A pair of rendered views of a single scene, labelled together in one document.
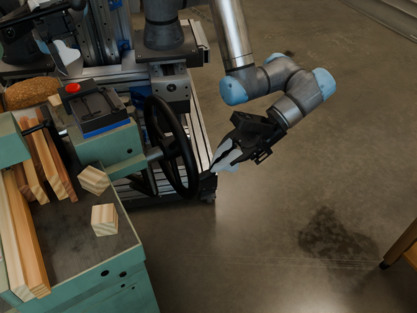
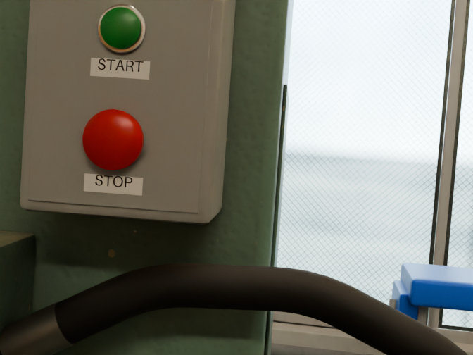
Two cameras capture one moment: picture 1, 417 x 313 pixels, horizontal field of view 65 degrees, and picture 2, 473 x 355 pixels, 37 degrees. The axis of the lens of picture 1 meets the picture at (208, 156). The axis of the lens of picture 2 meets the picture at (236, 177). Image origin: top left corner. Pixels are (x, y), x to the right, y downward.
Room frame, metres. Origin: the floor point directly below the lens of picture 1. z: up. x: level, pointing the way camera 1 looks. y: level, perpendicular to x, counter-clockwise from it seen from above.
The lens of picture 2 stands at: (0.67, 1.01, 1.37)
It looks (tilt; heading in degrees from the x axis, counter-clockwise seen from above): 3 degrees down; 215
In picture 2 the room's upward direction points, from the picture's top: 4 degrees clockwise
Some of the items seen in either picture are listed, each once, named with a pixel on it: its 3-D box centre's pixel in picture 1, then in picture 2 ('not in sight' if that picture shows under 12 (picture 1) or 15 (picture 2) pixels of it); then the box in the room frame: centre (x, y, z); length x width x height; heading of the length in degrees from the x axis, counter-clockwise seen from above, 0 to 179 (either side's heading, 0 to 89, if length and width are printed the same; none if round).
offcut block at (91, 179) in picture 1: (94, 180); not in sight; (0.41, 0.23, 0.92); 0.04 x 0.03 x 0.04; 61
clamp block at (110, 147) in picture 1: (100, 131); not in sight; (0.55, 0.24, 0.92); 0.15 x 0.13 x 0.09; 31
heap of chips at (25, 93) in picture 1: (30, 88); not in sight; (0.71, 0.46, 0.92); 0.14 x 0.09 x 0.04; 121
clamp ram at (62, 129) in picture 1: (69, 128); not in sight; (0.52, 0.30, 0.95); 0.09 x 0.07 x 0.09; 31
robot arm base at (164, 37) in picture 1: (162, 27); not in sight; (1.15, 0.16, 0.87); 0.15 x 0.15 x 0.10
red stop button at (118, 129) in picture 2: not in sight; (112, 139); (0.42, 0.76, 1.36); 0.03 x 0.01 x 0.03; 121
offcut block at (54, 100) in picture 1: (59, 105); not in sight; (0.64, 0.36, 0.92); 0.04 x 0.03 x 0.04; 37
